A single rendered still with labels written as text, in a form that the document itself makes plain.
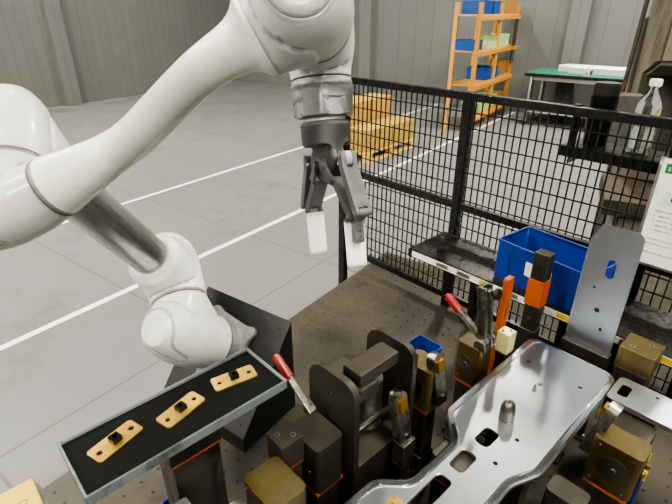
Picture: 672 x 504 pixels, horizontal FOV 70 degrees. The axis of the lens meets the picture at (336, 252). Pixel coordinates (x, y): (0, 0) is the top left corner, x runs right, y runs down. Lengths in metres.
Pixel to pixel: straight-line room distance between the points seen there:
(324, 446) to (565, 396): 0.60
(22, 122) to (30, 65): 10.79
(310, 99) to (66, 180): 0.38
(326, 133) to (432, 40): 10.44
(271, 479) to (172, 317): 0.54
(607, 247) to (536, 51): 9.14
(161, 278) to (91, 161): 0.59
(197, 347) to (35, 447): 1.56
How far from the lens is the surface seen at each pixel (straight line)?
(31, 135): 0.97
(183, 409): 0.94
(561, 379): 1.32
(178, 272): 1.36
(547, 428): 1.18
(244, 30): 0.59
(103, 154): 0.81
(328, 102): 0.71
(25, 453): 2.76
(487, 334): 1.27
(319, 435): 0.97
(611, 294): 1.38
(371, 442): 1.12
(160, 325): 1.29
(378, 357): 0.97
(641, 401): 1.34
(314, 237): 0.82
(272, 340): 1.40
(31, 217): 0.87
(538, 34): 10.36
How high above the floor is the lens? 1.80
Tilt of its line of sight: 27 degrees down
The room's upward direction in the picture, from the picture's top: straight up
